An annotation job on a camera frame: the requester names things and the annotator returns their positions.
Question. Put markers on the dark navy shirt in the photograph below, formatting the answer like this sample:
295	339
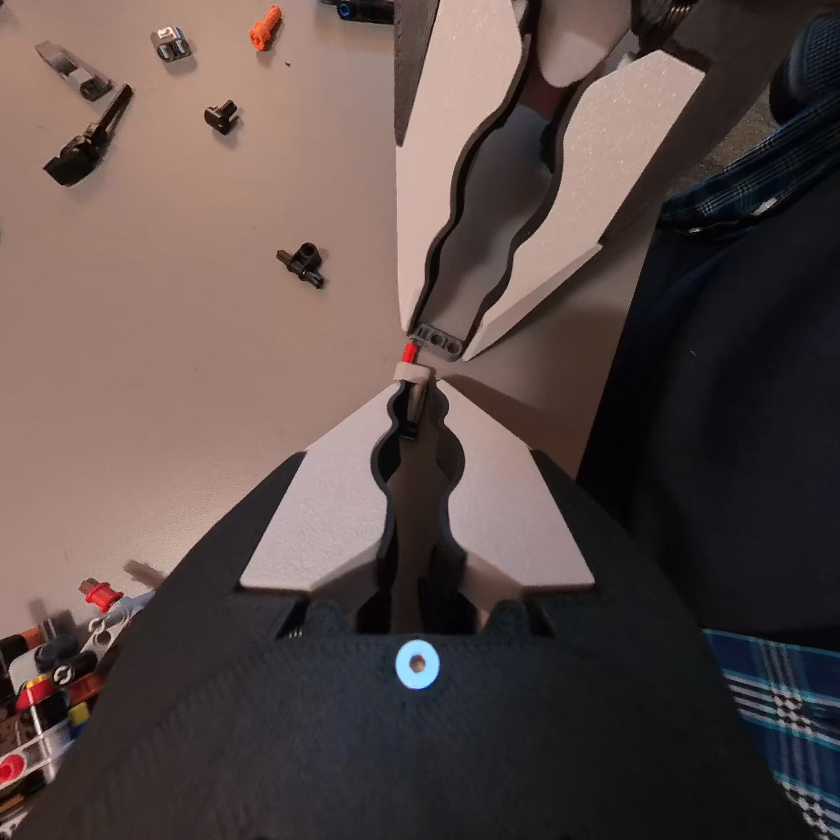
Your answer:
722	426

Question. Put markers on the lego chassis assembly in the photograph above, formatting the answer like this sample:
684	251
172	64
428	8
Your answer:
39	709

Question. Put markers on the grey lego liftarm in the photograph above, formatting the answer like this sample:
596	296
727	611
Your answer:
436	341

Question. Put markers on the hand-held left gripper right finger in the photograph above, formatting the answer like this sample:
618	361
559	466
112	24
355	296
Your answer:
518	518

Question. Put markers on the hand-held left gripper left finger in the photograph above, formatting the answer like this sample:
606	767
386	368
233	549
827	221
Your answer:
315	518

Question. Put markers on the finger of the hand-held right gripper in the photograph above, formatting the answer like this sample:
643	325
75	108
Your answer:
610	164
453	98

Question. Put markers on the small grey red Lego piece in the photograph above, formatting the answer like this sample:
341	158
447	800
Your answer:
412	373

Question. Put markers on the person's right hand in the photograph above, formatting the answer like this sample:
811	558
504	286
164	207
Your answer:
544	105

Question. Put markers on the scattered small lego pieces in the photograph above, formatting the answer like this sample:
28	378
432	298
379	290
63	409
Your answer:
72	157

